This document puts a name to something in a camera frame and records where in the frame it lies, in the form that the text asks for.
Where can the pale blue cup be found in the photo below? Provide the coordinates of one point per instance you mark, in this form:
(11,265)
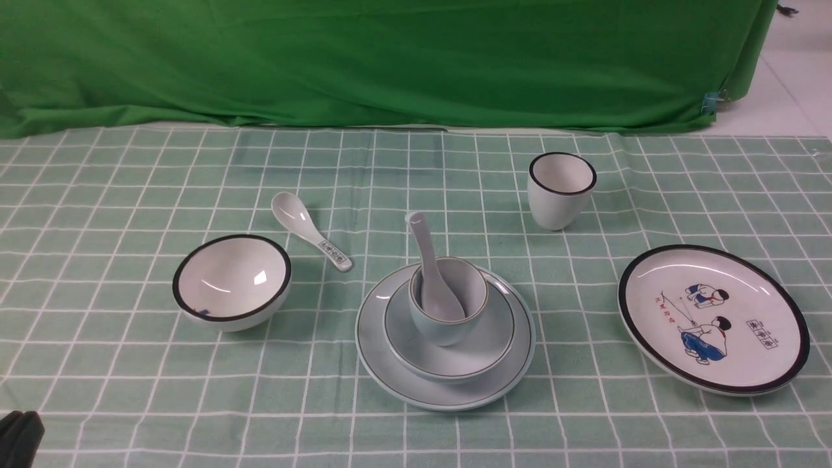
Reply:
(470,289)

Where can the plain white spoon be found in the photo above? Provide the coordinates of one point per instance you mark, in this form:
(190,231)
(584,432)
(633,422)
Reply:
(438,300)

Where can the pale blue bowl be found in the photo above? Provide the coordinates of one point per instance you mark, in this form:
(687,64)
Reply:
(485,346)

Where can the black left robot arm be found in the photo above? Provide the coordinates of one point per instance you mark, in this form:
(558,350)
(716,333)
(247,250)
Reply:
(21,435)

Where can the pale blue plate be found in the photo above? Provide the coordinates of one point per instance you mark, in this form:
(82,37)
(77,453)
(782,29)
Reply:
(454,396)

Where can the white spoon with pattern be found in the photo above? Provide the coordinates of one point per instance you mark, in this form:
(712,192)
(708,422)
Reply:
(293,215)

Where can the white cup black rim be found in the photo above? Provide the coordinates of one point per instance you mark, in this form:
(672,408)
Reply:
(560,184)

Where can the green checkered tablecloth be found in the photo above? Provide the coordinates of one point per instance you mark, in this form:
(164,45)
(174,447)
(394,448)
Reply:
(95,223)

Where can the white bowl black rim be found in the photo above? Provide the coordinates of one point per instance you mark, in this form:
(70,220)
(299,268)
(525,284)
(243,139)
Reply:
(233,283)

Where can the white illustrated plate black rim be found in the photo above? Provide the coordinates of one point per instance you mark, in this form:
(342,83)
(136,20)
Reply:
(713,319)

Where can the blue clip on backdrop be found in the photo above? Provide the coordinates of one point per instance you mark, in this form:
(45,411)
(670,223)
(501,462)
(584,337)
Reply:
(711,103)

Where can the green backdrop cloth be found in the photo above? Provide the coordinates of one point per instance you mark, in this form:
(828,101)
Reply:
(616,66)

